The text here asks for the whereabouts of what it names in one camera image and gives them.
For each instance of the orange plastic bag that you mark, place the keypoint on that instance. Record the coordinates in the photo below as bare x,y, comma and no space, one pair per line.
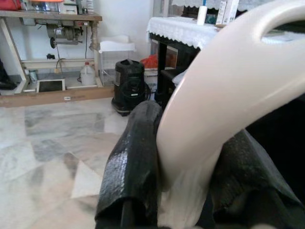
150,61

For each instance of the white plastic jug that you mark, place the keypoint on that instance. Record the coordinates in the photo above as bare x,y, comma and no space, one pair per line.
87,75

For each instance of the white lace tablecloth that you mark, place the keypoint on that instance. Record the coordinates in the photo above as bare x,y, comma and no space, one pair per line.
183,31

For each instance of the sewing machine motor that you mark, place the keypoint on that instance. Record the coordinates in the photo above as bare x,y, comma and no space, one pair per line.
63,31

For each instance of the white cylinder bottle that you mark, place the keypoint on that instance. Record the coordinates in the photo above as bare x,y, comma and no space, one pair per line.
202,15

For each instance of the black air purifier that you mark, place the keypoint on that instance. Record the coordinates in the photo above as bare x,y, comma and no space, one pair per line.
129,87

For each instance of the long brown cardboard box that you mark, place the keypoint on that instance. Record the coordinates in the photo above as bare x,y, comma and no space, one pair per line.
56,96

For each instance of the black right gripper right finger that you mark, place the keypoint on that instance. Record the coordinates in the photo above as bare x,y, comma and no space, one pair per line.
247,176

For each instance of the wooden sewing machine table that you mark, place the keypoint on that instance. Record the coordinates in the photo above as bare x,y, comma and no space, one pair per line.
51,47

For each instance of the white framed foot pedal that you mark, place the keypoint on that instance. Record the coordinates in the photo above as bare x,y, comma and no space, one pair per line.
51,85

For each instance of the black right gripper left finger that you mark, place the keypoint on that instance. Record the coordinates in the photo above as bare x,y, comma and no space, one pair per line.
133,155

